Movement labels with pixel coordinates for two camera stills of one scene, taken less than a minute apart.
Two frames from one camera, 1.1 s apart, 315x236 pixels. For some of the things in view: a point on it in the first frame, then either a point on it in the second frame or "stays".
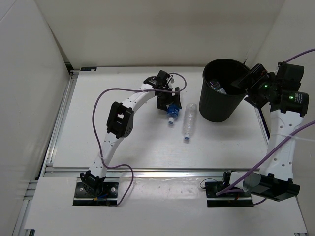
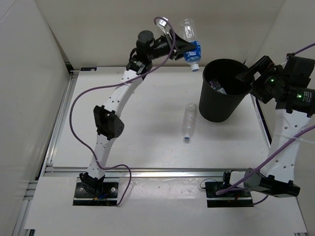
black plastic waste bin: (219, 99) stays
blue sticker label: (88, 69) stays
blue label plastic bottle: (173, 111) -> (193, 57)
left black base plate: (108, 197) stays
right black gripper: (259, 74) -> (262, 66)
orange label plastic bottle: (216, 86) stays
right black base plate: (229, 199) stays
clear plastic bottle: (189, 119) stays
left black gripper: (175, 99) -> (180, 46)
